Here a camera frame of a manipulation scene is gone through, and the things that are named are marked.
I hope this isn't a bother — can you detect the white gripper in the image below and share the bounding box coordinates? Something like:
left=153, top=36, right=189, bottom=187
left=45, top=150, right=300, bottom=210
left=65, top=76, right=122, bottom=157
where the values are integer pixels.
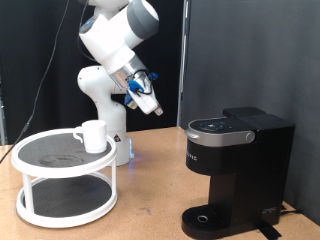
left=132, top=83, right=165, bottom=117

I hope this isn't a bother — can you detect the white mug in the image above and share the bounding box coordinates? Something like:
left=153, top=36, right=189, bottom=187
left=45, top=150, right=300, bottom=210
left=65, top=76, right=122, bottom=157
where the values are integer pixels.
left=72, top=119, right=108, bottom=154

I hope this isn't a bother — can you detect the black Keurig coffee machine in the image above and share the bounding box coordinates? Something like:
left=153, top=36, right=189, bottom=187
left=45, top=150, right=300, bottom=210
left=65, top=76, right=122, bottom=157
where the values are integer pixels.
left=180, top=106, right=296, bottom=240

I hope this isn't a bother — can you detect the silver vertical pole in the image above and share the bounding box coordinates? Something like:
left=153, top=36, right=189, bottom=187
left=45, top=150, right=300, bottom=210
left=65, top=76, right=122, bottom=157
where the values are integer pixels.
left=176, top=0, right=192, bottom=128

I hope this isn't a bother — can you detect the white two-tier turntable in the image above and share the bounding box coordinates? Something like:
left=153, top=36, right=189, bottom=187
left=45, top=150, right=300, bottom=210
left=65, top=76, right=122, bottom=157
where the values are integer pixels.
left=10, top=127, right=119, bottom=229

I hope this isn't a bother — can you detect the dark grey partition panel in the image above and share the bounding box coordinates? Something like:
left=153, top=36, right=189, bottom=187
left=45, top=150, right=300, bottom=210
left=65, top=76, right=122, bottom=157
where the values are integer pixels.
left=181, top=0, right=320, bottom=226

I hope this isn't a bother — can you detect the black backdrop curtain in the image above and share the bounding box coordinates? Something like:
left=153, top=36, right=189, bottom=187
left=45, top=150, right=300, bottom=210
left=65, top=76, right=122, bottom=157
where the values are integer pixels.
left=0, top=0, right=185, bottom=145

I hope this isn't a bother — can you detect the black tape strip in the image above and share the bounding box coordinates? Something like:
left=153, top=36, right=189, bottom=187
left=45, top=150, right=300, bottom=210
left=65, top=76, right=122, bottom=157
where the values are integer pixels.
left=255, top=222, right=283, bottom=240

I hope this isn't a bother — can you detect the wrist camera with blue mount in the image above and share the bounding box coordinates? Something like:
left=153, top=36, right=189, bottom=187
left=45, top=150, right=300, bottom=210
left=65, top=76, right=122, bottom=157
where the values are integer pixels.
left=123, top=79, right=145, bottom=111

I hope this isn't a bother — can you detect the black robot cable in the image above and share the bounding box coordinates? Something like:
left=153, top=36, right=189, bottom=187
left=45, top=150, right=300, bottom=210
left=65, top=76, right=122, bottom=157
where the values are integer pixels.
left=0, top=0, right=98, bottom=164

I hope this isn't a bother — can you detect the grey metal post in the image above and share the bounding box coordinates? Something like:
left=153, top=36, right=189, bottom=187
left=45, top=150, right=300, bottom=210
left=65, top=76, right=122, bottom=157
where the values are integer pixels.
left=0, top=74, right=7, bottom=146

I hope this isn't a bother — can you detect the black power cord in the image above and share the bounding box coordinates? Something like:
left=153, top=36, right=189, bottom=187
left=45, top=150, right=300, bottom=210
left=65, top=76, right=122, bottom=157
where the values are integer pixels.
left=279, top=203, right=303, bottom=217

